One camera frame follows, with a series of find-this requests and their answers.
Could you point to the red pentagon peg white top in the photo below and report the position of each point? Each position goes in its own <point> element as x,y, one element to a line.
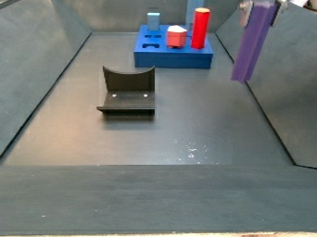
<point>175,36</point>

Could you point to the purple star-shaped peg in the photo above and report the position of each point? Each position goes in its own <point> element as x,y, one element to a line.
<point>253,38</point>

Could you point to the blue shape-sorting board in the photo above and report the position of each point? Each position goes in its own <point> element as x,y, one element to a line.
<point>152,53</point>

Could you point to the light blue rectangular peg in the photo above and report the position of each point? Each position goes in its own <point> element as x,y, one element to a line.
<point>152,21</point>

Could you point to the black curved stand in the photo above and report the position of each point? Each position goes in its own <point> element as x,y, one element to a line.
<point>130,91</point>

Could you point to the red cylinder peg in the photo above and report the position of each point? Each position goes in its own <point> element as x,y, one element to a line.
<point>199,27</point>

